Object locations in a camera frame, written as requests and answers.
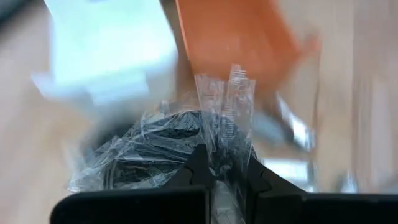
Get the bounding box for white plastic bin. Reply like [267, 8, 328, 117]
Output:
[30, 0, 180, 108]

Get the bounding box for orange plastic bin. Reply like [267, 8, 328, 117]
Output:
[174, 0, 322, 93]

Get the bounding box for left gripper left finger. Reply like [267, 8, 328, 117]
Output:
[163, 143, 216, 191]

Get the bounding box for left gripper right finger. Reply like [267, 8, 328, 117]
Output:
[245, 154, 308, 196]

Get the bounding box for bagged black hair ties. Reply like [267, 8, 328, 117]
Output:
[67, 63, 257, 224]

